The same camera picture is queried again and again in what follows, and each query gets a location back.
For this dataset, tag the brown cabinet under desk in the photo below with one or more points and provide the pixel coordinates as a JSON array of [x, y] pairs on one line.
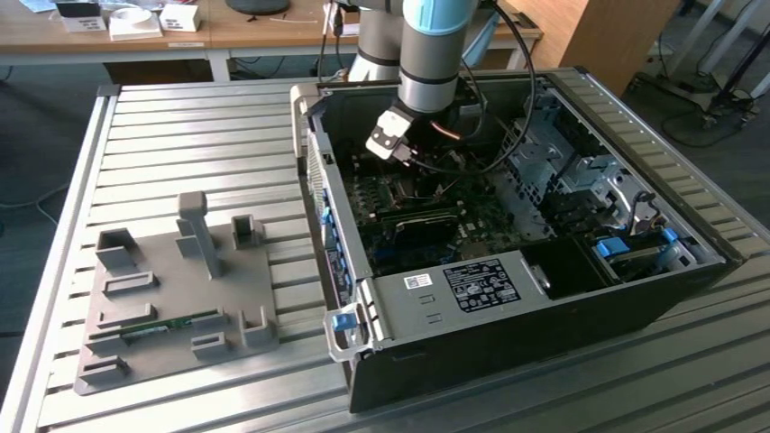
[[156, 70]]

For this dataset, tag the green RAM stick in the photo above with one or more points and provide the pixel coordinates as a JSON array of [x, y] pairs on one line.
[[156, 327]]

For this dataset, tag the pale blue teach pendant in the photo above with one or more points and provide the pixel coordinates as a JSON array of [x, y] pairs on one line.
[[480, 40]]

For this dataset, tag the wooden desk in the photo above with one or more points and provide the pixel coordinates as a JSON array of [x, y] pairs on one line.
[[36, 31], [288, 31]]

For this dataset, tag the metal equipment stand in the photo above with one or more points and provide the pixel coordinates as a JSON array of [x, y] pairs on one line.
[[674, 88]]

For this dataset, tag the blue plastic clip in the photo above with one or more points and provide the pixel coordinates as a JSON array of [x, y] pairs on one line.
[[668, 235]]

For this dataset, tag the silver power supply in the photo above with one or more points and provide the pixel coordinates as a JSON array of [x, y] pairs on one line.
[[420, 306]]

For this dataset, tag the blue case latch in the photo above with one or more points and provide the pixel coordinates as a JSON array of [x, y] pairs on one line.
[[340, 324]]

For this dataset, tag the black PC case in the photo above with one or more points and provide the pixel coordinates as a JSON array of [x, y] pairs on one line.
[[540, 352]]

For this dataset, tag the green motherboard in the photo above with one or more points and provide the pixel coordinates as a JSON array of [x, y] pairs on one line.
[[480, 216]]

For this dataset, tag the silver CPU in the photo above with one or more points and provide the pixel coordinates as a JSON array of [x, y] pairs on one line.
[[428, 186]]

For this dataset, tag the CPU socket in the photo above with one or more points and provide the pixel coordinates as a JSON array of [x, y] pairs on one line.
[[404, 191]]

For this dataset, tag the dark round object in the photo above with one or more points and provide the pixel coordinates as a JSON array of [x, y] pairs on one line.
[[259, 5]]

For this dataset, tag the white box with black top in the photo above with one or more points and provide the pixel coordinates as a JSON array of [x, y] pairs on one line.
[[84, 22]]

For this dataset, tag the white round holder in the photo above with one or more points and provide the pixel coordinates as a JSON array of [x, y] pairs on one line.
[[135, 29]]

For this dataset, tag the silver drive cage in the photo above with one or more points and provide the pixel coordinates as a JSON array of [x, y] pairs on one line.
[[528, 167]]

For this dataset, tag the black RAM slot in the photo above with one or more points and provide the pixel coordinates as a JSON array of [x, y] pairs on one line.
[[420, 209], [423, 215]]

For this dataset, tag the light blue paper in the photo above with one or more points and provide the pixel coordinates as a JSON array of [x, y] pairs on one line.
[[36, 5]]

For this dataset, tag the grey parts rack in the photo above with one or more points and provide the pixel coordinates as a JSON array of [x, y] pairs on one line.
[[161, 270]]

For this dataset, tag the plain white box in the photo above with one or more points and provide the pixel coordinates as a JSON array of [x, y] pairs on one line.
[[180, 20]]

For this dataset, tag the black graphics card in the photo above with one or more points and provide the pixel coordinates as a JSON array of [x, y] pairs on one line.
[[427, 232]]

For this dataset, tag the wooden cabinet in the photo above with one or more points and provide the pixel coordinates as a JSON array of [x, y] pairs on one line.
[[619, 40]]

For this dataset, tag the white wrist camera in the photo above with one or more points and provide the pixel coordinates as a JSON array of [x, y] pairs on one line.
[[387, 135]]

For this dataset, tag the blue disk carrier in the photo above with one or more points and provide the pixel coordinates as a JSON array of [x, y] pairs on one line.
[[608, 248]]

